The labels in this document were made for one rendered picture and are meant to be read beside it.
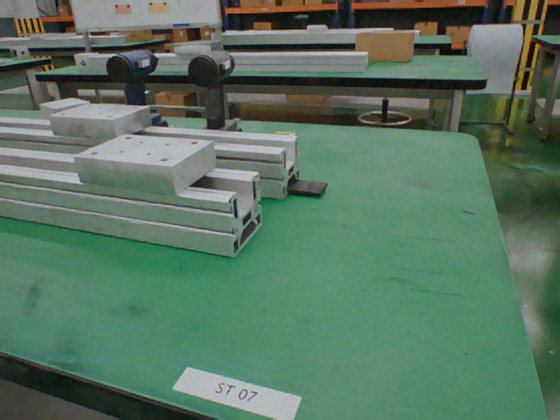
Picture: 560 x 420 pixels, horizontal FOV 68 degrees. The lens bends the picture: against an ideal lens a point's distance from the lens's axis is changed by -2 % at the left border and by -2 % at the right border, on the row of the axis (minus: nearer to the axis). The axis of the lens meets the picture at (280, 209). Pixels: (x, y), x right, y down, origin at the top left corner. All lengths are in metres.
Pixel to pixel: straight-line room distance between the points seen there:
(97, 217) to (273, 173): 0.28
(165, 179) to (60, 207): 0.23
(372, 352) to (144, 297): 0.26
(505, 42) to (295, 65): 2.31
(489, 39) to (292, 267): 3.68
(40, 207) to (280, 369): 0.48
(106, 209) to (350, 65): 1.68
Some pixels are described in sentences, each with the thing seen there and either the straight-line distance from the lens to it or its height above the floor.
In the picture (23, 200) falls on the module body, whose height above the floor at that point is 0.82.
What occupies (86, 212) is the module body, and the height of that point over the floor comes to 0.81.
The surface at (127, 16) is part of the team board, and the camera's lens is 4.21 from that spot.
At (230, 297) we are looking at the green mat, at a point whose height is 0.78.
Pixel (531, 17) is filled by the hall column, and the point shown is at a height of 0.89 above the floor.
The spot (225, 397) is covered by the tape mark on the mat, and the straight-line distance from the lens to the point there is 0.39.
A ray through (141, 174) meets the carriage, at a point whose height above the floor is 0.89.
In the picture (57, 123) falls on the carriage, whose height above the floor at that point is 0.89.
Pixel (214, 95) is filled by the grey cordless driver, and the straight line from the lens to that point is 0.90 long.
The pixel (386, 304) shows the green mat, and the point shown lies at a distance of 0.48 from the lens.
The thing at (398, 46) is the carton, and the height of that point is 0.86.
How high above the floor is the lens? 1.08
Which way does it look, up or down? 26 degrees down
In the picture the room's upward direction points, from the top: 2 degrees counter-clockwise
